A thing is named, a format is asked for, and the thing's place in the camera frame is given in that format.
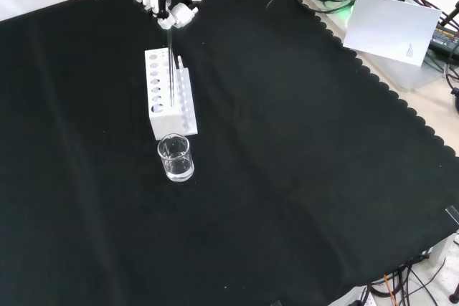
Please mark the clear glass rod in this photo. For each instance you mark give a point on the clear glass rod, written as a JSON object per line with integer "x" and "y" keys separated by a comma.
{"x": 171, "y": 69}

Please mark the white test tube rack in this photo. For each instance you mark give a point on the white test tube rack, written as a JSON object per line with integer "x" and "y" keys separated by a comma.
{"x": 165, "y": 125}

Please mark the clear glass beaker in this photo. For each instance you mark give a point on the clear glass beaker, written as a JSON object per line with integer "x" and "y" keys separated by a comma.
{"x": 175, "y": 170}

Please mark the black bench cloth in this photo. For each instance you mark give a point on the black bench cloth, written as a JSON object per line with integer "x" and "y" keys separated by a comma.
{"x": 287, "y": 141}

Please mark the pale white board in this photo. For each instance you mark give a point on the pale white board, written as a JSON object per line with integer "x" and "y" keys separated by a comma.
{"x": 391, "y": 26}

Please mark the black power adapter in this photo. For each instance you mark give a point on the black power adapter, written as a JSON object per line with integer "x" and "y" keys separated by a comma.
{"x": 444, "y": 39}

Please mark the clear tape strip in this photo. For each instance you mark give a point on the clear tape strip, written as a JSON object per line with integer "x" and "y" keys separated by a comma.
{"x": 453, "y": 214}

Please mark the white block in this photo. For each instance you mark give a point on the white block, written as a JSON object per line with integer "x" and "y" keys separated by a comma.
{"x": 443, "y": 250}

